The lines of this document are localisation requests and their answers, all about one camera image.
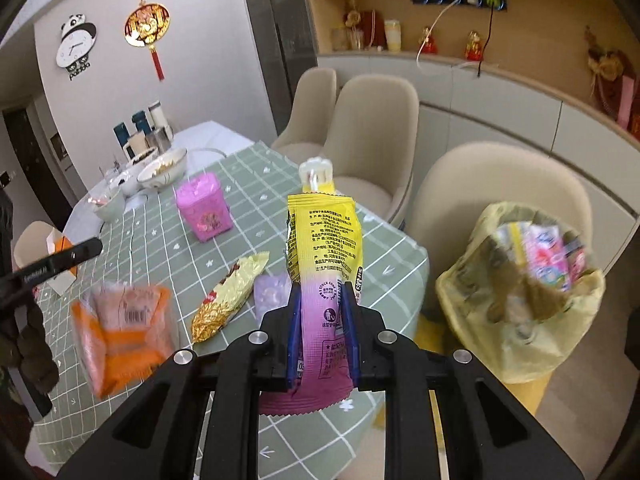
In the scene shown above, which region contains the red gift bag ornament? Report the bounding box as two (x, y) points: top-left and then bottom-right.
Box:
(584, 26), (639, 140)

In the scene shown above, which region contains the red gold wall ornament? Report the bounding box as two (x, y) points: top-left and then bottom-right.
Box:
(124, 0), (170, 81)

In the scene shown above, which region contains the pink plastic box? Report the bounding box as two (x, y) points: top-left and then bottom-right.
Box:
(175, 172), (232, 242)

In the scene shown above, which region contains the panda wall clock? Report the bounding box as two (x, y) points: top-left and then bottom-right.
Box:
(55, 13), (98, 80)

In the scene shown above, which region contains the gold noodle snack packet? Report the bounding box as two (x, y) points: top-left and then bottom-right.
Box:
(191, 252), (269, 344)

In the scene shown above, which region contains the orange tissue box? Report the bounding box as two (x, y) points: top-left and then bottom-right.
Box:
(46, 229), (78, 296)

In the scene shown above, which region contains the yellow trash bag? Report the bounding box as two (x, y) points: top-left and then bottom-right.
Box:
(435, 202), (605, 384)

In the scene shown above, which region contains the beige chair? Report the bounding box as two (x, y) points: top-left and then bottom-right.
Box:
(322, 74), (420, 228)
(406, 142), (592, 322)
(271, 67), (337, 165)

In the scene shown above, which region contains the black cable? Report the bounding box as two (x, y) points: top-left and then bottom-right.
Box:
(475, 4), (497, 79)

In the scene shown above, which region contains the pale green bowl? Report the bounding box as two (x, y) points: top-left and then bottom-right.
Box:
(88, 188), (126, 223)

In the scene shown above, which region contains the orange clear snack bag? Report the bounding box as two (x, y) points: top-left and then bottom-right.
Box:
(70, 282), (179, 399)

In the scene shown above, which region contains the steel cup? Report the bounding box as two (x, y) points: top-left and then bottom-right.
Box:
(145, 127), (171, 154)

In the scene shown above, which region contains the yellow purple snack packet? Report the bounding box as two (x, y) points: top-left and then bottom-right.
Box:
(259, 193), (363, 416)

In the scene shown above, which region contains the cream cup on shelf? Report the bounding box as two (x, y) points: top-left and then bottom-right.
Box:
(384, 20), (402, 52)

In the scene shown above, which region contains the white bowl behind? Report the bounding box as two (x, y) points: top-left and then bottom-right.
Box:
(110, 148), (158, 198)

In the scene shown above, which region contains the beige chair near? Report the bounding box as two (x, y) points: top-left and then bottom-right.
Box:
(406, 142), (592, 322)

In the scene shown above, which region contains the white cabinet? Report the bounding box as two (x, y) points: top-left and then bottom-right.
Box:
(318, 52), (639, 272)

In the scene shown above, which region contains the white bowl with noodles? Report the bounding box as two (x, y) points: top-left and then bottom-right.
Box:
(137, 148), (188, 190)

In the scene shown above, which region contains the red figurine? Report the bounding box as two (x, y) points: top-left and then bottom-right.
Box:
(419, 26), (438, 55)
(464, 30), (484, 63)

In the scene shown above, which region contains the red figurine right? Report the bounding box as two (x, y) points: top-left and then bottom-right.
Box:
(464, 30), (484, 63)

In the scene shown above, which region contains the beige chair far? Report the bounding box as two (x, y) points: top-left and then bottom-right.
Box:
(271, 67), (337, 165)

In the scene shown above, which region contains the beige chair middle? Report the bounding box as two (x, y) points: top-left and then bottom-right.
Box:
(322, 74), (420, 228)

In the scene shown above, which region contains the purple tissue pack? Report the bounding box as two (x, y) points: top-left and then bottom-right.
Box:
(253, 272), (292, 325)

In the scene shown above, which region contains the red figurine left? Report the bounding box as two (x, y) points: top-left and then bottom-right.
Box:
(419, 26), (438, 55)

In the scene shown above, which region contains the white charging cable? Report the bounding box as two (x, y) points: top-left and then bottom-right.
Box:
(415, 0), (483, 77)

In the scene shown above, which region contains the green checked tablecloth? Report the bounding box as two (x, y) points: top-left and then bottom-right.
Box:
(32, 141), (432, 480)

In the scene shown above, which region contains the white yellow toothpick dispenser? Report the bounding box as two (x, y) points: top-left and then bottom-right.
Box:
(298, 157), (335, 194)

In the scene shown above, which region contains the wooden wall shelf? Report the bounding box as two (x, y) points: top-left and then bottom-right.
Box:
(307, 0), (639, 133)

